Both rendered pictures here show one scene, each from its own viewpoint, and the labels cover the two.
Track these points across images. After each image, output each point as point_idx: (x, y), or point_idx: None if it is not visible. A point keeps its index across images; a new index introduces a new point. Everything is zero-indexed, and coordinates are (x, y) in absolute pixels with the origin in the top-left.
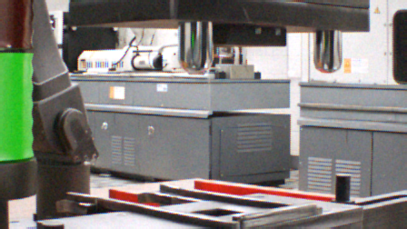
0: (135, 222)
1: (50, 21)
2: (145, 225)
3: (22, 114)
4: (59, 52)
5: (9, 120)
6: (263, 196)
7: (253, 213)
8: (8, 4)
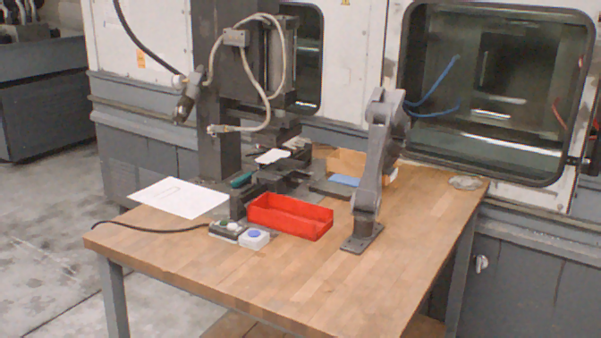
0: (289, 164)
1: (365, 164)
2: (286, 163)
3: None
4: (362, 175)
5: None
6: (274, 178)
7: (269, 163)
8: None
